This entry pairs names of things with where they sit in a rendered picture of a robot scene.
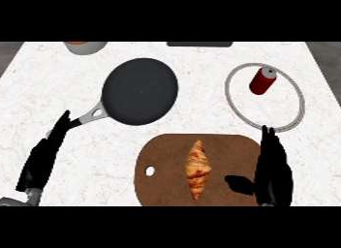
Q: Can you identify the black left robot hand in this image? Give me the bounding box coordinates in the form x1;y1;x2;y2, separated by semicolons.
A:
15;109;73;194

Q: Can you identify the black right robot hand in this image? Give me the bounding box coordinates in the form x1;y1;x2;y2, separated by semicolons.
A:
223;125;294;207

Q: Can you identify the golden croissant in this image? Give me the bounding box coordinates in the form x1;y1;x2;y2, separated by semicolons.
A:
185;139;214;202

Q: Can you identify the brown wooden cutting board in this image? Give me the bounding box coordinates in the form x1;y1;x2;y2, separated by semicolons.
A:
133;133;263;207

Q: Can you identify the dark grey frying pan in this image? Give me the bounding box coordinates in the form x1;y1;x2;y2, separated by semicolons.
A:
46;57;180;139

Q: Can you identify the red can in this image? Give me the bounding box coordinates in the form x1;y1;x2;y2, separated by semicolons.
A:
248;66;279;96

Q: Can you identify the grey bowl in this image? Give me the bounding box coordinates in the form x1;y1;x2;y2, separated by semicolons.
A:
64;42;108;56

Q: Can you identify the dark grey flat appliance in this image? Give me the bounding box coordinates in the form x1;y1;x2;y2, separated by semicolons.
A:
167;42;234;48

